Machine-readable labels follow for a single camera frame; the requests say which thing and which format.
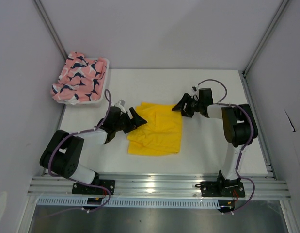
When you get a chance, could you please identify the slotted cable duct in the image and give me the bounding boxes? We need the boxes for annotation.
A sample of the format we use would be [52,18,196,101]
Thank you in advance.
[37,197,220,209]

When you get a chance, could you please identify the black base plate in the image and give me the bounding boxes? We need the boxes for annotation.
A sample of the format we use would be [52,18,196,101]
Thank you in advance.
[195,181,245,198]
[72,178,115,195]

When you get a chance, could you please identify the corner frame post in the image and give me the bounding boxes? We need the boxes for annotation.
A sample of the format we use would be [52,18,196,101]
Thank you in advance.
[32,0,68,61]
[242,0,292,78]

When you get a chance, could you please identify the white tray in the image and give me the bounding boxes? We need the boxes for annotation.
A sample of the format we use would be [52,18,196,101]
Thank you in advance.
[60,56,111,107]

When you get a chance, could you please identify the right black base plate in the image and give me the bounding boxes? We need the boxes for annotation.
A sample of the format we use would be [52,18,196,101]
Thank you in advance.
[195,181,245,198]

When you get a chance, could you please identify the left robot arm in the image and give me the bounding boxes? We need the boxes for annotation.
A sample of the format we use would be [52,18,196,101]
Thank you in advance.
[39,106,147,195]

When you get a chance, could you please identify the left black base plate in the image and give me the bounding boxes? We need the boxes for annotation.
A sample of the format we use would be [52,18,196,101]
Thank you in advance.
[72,178,115,195]

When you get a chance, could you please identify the pink patterned shorts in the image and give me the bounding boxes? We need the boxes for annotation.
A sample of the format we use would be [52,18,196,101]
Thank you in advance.
[50,50,108,106]

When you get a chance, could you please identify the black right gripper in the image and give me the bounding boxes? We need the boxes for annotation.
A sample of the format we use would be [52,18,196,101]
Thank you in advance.
[172,93,203,118]

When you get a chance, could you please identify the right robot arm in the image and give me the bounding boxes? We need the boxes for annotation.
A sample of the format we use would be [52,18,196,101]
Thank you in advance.
[172,88,258,197]

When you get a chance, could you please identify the right side table rail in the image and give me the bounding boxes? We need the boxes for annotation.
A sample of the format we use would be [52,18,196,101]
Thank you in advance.
[238,70,278,180]

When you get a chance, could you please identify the aluminium mounting rail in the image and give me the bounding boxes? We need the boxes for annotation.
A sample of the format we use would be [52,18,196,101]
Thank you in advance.
[28,173,291,200]

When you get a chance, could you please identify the yellow shorts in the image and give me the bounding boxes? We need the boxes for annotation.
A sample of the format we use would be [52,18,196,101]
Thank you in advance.
[127,102,182,156]

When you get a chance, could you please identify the left corner frame post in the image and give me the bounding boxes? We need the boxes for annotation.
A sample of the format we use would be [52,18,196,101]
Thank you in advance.
[32,0,68,61]

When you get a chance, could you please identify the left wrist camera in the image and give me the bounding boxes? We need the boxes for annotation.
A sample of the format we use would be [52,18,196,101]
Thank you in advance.
[114,100,126,113]

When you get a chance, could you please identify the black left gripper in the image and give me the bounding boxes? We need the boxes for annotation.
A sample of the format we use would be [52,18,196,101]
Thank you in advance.
[114,108,147,134]

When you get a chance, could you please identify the right corner frame post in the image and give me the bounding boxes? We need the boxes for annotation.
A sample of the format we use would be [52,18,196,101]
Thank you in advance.
[242,0,292,78]

